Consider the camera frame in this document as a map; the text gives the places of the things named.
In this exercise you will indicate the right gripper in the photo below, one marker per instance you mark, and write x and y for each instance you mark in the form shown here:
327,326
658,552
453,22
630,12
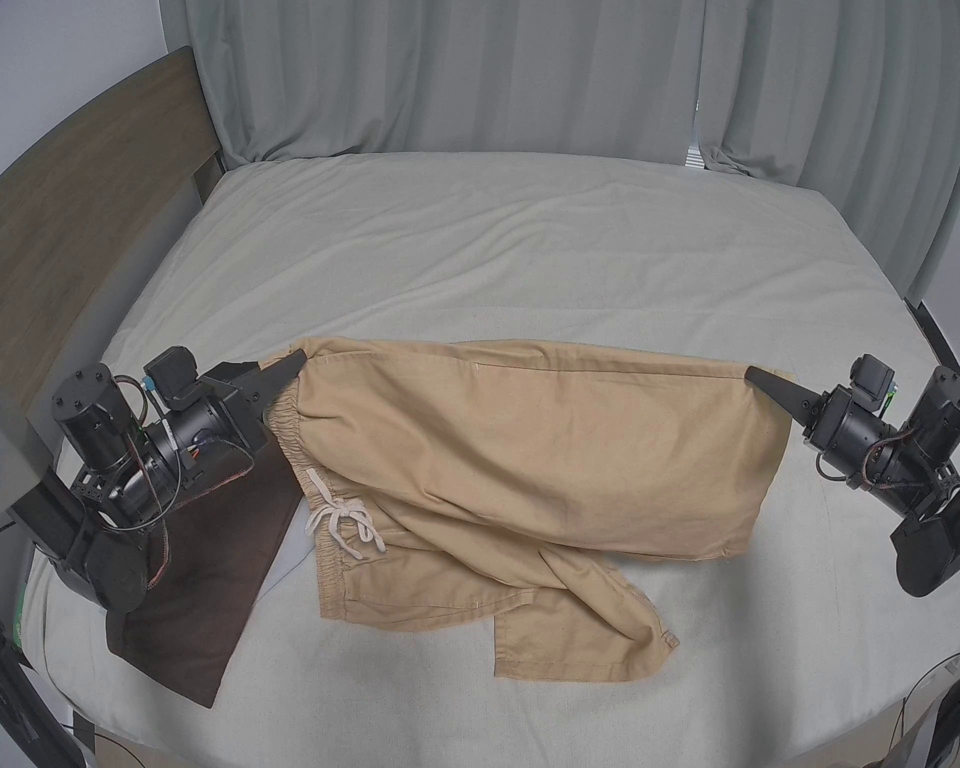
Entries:
847,435

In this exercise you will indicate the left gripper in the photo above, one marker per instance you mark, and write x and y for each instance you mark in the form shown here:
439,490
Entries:
225,420

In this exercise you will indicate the tan trousers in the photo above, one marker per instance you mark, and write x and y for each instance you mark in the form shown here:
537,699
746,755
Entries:
525,450

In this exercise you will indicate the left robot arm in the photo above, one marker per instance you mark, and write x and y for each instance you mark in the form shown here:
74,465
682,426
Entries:
86,420

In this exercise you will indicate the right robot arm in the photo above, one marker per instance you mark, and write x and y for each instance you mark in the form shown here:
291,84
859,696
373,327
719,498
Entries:
930,487

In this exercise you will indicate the bed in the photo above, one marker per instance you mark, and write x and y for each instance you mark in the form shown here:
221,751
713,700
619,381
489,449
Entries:
525,247

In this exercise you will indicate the white garment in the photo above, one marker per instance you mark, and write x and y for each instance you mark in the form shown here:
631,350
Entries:
289,551

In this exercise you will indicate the brown garment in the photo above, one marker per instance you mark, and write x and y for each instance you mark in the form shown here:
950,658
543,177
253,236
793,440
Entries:
210,570

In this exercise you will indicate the grey-green curtain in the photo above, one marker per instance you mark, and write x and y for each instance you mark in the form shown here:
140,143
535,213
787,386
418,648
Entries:
840,90
450,75

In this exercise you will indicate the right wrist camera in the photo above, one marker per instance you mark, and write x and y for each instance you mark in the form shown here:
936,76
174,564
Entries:
871,379

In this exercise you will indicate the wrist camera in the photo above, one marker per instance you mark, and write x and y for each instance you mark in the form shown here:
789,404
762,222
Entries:
172,375
871,379

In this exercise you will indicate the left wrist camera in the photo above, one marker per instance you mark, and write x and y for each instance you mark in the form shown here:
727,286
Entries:
172,375

